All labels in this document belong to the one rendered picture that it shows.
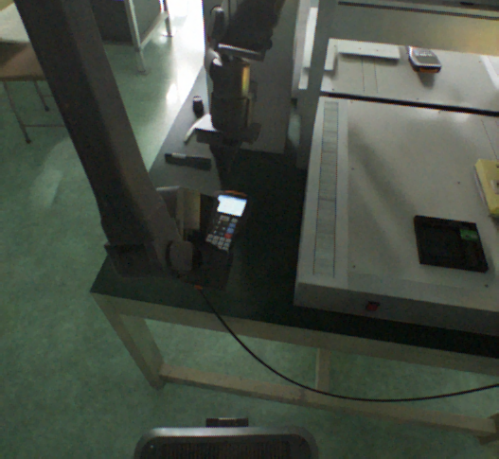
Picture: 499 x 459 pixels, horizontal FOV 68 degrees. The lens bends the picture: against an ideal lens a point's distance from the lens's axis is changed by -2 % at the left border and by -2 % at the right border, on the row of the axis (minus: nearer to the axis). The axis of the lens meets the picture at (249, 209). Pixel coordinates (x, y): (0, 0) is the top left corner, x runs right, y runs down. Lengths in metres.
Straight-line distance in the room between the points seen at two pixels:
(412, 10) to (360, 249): 0.48
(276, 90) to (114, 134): 0.66
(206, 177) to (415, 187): 0.53
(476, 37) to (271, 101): 0.47
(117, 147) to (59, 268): 1.56
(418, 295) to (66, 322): 1.40
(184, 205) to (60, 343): 1.29
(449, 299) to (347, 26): 0.57
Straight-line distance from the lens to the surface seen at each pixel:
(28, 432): 1.68
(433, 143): 1.11
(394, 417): 1.46
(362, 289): 0.75
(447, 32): 0.90
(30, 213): 2.23
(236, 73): 0.60
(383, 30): 0.87
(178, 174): 1.07
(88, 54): 0.40
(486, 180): 1.01
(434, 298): 0.79
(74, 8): 0.40
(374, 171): 0.96
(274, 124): 1.06
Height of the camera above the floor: 1.48
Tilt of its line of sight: 49 degrees down
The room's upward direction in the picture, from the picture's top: 1 degrees clockwise
